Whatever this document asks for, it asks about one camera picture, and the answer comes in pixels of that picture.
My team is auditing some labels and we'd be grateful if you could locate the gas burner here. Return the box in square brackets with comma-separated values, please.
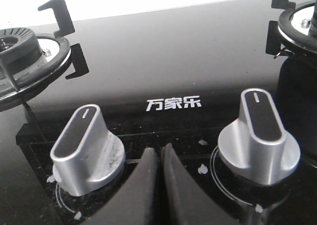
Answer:
[265, 0, 317, 69]
[0, 0, 89, 111]

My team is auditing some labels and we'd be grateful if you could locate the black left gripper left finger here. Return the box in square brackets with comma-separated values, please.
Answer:
[83, 148, 158, 225]

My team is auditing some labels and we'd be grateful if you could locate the right gas burner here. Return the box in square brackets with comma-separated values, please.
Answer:
[265, 0, 317, 69]

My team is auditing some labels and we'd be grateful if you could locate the black glass gas stove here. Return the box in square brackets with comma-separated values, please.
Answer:
[0, 0, 317, 225]

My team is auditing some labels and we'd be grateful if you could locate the left gas burner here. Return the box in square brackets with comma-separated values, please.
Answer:
[0, 0, 89, 111]

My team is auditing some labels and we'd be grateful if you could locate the silver left stove knob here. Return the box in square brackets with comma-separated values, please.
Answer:
[50, 104, 125, 197]

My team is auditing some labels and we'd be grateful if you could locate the silver right stove knob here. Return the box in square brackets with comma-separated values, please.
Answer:
[218, 88, 301, 186]

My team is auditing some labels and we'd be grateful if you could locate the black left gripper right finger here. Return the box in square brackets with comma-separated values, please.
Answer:
[161, 143, 238, 225]

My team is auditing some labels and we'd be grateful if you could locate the silver stove knob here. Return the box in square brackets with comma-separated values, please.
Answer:
[218, 88, 301, 186]
[50, 104, 125, 197]

